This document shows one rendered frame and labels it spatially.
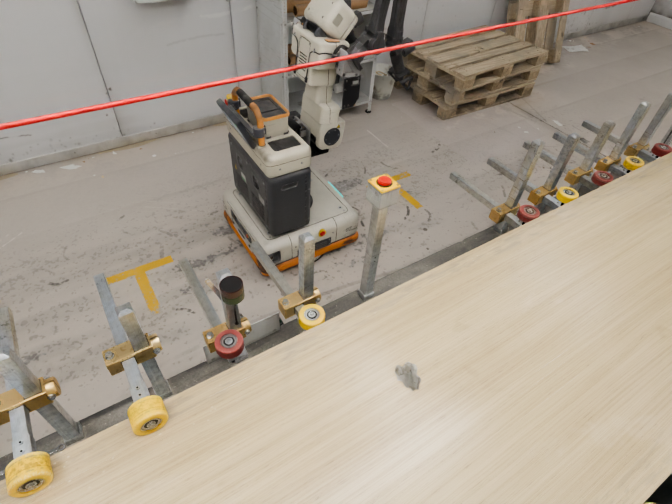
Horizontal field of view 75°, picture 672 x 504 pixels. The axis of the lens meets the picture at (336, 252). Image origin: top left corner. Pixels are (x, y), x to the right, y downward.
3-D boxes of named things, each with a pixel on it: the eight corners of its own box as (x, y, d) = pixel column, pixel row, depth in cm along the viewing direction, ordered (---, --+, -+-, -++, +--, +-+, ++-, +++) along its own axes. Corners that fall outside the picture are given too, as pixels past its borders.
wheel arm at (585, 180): (521, 148, 222) (524, 141, 219) (525, 146, 224) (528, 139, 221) (595, 195, 198) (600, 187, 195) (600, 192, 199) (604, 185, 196)
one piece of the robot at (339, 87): (336, 111, 224) (339, 69, 209) (309, 89, 240) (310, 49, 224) (362, 105, 230) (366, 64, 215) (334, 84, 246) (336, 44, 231)
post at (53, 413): (72, 439, 126) (-13, 349, 92) (85, 432, 128) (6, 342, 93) (74, 449, 124) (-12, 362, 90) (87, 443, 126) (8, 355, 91)
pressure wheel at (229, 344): (215, 356, 132) (209, 335, 123) (240, 345, 135) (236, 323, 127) (225, 377, 127) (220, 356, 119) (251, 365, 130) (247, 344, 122)
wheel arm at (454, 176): (448, 179, 203) (450, 172, 200) (453, 177, 205) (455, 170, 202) (520, 235, 179) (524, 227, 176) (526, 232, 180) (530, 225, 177)
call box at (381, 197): (364, 200, 133) (367, 179, 128) (383, 193, 136) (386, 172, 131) (378, 213, 129) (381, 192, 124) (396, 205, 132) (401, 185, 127)
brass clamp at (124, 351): (106, 360, 115) (100, 349, 112) (158, 337, 121) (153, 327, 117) (112, 378, 112) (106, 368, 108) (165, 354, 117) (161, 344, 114)
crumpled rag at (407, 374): (391, 363, 122) (392, 359, 120) (414, 360, 123) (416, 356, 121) (400, 393, 116) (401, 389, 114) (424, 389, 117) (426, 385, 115)
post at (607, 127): (557, 206, 221) (605, 120, 187) (562, 204, 222) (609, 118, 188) (563, 210, 219) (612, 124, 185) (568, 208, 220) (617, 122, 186)
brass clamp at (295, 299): (277, 307, 143) (276, 297, 140) (312, 291, 149) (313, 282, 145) (286, 320, 140) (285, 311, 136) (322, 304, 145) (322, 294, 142)
